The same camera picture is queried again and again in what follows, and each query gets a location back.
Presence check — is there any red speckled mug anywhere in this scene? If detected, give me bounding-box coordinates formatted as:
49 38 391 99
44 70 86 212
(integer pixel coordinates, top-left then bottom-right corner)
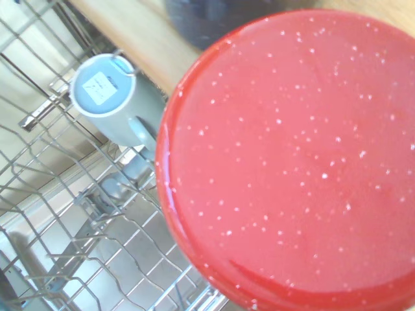
154 8 415 311

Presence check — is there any grey mug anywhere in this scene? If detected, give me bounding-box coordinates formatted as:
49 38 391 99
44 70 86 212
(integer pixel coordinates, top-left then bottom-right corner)
69 53 167 160

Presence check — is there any navy mug with print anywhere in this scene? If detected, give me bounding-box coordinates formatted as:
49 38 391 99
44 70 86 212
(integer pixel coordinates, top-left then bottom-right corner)
165 0 314 51

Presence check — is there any grey wire dishwasher rack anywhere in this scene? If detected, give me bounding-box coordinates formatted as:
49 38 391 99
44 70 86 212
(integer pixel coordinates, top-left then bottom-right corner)
0 0 235 311

